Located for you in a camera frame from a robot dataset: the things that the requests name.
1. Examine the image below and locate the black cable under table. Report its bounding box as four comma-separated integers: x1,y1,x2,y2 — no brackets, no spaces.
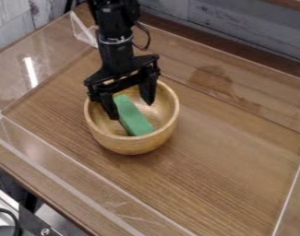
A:
0,207,22,236

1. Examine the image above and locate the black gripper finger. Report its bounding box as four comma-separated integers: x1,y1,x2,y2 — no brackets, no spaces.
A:
138,70,158,105
101,93,118,120

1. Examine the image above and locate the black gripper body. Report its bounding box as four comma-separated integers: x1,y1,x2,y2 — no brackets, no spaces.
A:
85,36,161,103

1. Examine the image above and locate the green rectangular block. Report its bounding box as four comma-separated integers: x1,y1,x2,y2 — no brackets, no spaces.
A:
114,94,154,136

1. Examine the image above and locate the brown wooden bowl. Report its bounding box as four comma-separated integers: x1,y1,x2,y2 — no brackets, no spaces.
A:
85,82,180,155

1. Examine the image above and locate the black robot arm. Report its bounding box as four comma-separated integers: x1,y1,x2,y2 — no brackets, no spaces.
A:
85,0,161,120

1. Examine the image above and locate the clear acrylic corner bracket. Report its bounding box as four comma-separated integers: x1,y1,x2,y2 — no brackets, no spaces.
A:
70,11,98,48

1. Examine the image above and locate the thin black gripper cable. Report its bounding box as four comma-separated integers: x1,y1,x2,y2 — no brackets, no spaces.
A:
132,21,152,52

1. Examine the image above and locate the black metal table bracket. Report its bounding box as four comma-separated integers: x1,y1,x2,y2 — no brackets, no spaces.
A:
19,200,63,236

